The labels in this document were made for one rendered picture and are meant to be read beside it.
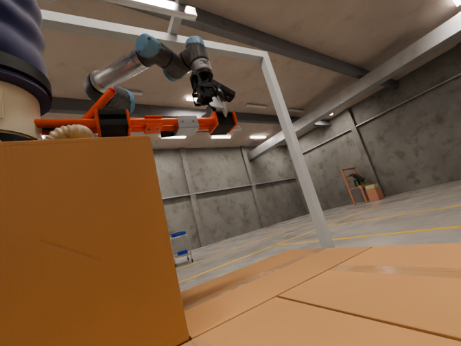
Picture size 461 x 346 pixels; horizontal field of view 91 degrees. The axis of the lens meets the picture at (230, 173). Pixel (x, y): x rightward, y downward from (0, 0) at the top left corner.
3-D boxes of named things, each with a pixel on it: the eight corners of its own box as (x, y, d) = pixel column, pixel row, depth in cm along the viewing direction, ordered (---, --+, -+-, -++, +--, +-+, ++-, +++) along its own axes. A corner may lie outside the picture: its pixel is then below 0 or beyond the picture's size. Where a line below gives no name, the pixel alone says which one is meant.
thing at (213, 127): (217, 123, 76) (213, 110, 77) (209, 134, 83) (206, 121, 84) (238, 123, 80) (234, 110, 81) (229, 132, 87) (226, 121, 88)
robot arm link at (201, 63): (206, 73, 93) (213, 58, 86) (208, 82, 92) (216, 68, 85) (188, 71, 89) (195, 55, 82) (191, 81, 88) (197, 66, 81)
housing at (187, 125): (179, 127, 71) (176, 114, 72) (174, 136, 77) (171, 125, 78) (199, 126, 74) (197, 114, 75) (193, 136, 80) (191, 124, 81)
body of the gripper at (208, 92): (195, 108, 85) (187, 80, 87) (215, 108, 89) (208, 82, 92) (202, 96, 78) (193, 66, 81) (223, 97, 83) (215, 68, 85)
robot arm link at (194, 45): (191, 53, 95) (207, 41, 92) (197, 75, 93) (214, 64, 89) (178, 42, 89) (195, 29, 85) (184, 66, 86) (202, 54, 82)
